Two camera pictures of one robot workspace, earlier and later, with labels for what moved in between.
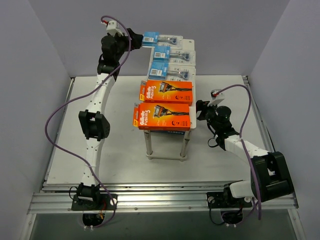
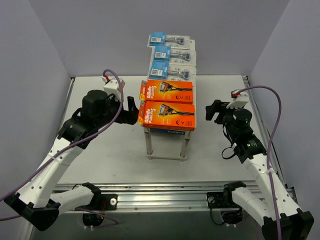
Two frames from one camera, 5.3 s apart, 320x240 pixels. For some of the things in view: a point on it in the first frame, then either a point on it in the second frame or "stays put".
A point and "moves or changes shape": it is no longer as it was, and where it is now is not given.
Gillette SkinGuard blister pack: [177, 57] stays put
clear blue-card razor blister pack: [163, 71] stays put
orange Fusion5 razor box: [176, 92] stays put
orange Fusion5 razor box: [161, 116] moves or changes shape
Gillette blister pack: [154, 39] moves or changes shape
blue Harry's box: [171, 132] stays put
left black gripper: [136, 38] → [125, 113]
